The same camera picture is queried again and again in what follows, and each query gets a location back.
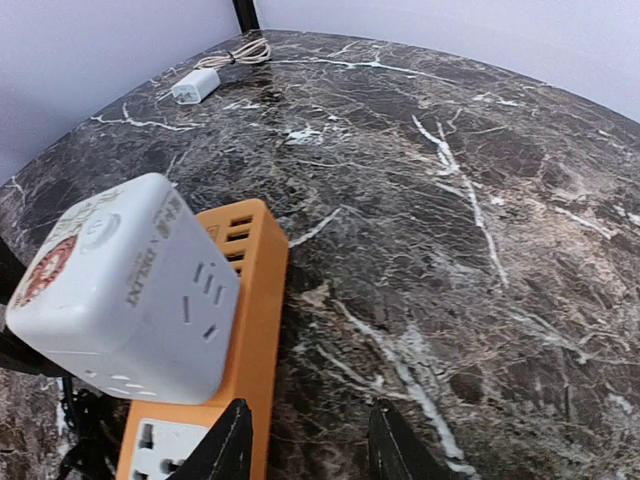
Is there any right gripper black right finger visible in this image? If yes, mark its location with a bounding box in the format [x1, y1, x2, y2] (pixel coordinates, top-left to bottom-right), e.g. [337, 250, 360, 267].
[367, 398, 451, 480]

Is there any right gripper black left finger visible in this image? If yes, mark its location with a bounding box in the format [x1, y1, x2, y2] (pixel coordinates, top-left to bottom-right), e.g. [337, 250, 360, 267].
[172, 399, 253, 480]

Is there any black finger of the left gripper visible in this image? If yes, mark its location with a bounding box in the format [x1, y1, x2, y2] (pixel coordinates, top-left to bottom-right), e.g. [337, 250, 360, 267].
[0, 239, 66, 379]

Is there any orange power strip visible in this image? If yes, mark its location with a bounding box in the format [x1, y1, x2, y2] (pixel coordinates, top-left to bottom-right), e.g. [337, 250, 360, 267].
[116, 199, 288, 479]

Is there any black adapter with thin cable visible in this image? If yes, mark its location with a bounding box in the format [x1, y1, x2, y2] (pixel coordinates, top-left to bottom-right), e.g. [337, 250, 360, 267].
[57, 377, 121, 479]

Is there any white cube adapter with sticker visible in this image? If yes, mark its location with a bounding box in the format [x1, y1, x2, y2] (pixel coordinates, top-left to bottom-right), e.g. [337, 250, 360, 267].
[6, 173, 240, 405]

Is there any white USB charger with cable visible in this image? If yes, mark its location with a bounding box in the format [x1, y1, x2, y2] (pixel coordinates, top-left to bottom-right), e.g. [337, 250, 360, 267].
[171, 38, 272, 105]

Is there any left black frame post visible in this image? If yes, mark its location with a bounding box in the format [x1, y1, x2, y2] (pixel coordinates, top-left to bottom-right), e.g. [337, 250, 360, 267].
[232, 0, 261, 34]

